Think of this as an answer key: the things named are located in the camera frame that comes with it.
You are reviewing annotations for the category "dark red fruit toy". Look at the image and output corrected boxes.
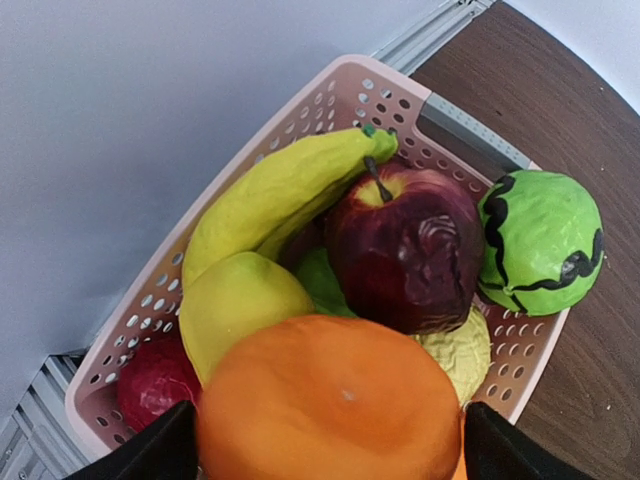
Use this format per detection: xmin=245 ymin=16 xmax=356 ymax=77
xmin=324 ymin=158 xmax=485 ymax=335

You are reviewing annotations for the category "yellow lemon toy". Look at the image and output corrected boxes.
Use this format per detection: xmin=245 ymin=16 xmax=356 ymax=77
xmin=179 ymin=252 xmax=315 ymax=385

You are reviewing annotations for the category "left aluminium frame post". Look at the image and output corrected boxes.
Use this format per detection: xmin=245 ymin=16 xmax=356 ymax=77
xmin=373 ymin=0 xmax=495 ymax=75

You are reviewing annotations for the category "pale yellow fruit toy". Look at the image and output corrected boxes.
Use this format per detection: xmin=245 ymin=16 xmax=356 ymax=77
xmin=412 ymin=305 xmax=491 ymax=407

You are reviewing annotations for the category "light green apple toy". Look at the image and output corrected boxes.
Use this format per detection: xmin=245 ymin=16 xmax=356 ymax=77
xmin=294 ymin=247 xmax=357 ymax=318

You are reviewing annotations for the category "yellow banana toy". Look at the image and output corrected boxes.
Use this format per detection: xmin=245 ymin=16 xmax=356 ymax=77
xmin=182 ymin=125 xmax=398 ymax=290

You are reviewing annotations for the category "orange fruit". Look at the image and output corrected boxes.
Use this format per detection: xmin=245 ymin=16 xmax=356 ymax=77
xmin=197 ymin=315 xmax=461 ymax=479

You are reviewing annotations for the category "pink perforated basket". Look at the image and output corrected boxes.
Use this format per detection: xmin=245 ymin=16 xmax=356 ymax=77
xmin=64 ymin=54 xmax=571 ymax=451

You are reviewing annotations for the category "green striped melon toy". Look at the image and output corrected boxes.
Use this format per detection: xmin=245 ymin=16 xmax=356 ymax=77
xmin=478 ymin=170 xmax=604 ymax=316

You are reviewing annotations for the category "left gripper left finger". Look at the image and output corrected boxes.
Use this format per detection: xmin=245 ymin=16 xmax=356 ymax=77
xmin=68 ymin=401 xmax=199 ymax=480

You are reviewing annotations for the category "red fruit toy in basket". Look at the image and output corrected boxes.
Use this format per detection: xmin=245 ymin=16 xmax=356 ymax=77
xmin=116 ymin=336 xmax=201 ymax=432

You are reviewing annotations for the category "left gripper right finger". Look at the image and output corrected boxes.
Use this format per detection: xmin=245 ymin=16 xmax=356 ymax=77
xmin=463 ymin=402 xmax=591 ymax=480

